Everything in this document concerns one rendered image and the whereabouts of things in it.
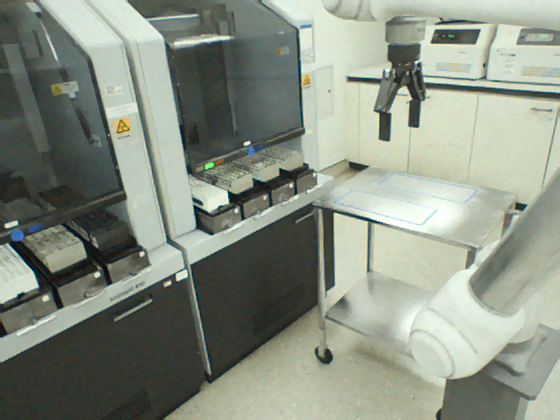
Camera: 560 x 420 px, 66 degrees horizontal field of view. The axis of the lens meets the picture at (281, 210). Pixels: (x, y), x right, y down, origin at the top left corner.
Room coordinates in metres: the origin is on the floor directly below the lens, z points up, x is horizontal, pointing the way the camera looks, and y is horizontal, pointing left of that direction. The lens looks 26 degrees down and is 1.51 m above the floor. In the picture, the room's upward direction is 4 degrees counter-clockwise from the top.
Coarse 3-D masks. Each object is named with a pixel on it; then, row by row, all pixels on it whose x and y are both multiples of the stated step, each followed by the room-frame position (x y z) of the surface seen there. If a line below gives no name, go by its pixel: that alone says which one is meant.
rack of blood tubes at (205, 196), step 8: (192, 184) 1.63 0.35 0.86; (200, 184) 1.62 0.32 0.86; (208, 184) 1.62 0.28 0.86; (192, 192) 1.55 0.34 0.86; (200, 192) 1.54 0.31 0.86; (208, 192) 1.54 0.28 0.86; (216, 192) 1.53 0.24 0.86; (224, 192) 1.52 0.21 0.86; (192, 200) 1.60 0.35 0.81; (200, 200) 1.59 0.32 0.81; (208, 200) 1.46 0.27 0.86; (216, 200) 1.49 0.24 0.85; (224, 200) 1.51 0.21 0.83; (208, 208) 1.46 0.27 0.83; (216, 208) 1.48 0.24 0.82
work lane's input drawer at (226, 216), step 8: (200, 208) 1.49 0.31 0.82; (224, 208) 1.48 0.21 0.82; (232, 208) 1.49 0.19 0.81; (200, 216) 1.48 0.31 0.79; (208, 216) 1.45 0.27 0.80; (216, 216) 1.44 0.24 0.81; (224, 216) 1.46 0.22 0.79; (232, 216) 1.49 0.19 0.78; (240, 216) 1.51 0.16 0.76; (208, 224) 1.44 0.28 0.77; (216, 224) 1.43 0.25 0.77; (224, 224) 1.46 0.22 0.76; (232, 224) 1.48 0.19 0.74; (240, 224) 1.46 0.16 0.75; (216, 232) 1.43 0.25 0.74; (224, 232) 1.41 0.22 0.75
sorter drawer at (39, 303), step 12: (36, 276) 1.12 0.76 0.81; (36, 288) 1.04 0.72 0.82; (12, 300) 0.99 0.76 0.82; (24, 300) 0.99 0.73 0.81; (36, 300) 1.00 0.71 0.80; (48, 300) 1.02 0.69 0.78; (0, 312) 0.95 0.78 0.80; (12, 312) 0.96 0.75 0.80; (24, 312) 0.98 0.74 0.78; (36, 312) 1.00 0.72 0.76; (48, 312) 1.02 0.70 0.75; (12, 324) 0.95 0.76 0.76; (24, 324) 0.97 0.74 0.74; (36, 324) 0.96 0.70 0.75
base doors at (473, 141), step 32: (352, 96) 3.85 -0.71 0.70; (448, 96) 3.20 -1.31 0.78; (480, 96) 3.03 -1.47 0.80; (352, 128) 3.85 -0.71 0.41; (416, 128) 3.38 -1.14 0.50; (448, 128) 3.18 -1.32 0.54; (480, 128) 3.01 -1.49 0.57; (512, 128) 2.84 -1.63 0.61; (544, 128) 2.70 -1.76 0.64; (352, 160) 3.84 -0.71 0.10; (384, 160) 3.59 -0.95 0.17; (416, 160) 3.36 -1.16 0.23; (448, 160) 3.16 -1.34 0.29; (480, 160) 2.98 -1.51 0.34; (512, 160) 2.82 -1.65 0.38; (544, 160) 2.67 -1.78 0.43
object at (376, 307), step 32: (352, 192) 1.53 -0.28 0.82; (384, 192) 1.50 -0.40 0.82; (416, 192) 1.48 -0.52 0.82; (448, 192) 1.46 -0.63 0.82; (480, 192) 1.44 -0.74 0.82; (512, 192) 1.41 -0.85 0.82; (320, 224) 1.46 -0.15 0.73; (384, 224) 1.27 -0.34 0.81; (416, 224) 1.23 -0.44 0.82; (448, 224) 1.22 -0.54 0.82; (480, 224) 1.20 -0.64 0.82; (320, 256) 1.45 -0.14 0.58; (320, 288) 1.45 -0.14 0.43; (352, 288) 1.63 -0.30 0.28; (384, 288) 1.61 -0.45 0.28; (416, 288) 1.60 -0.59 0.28; (320, 320) 1.46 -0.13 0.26; (352, 320) 1.41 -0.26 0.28; (384, 320) 1.40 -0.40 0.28; (320, 352) 1.46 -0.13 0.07
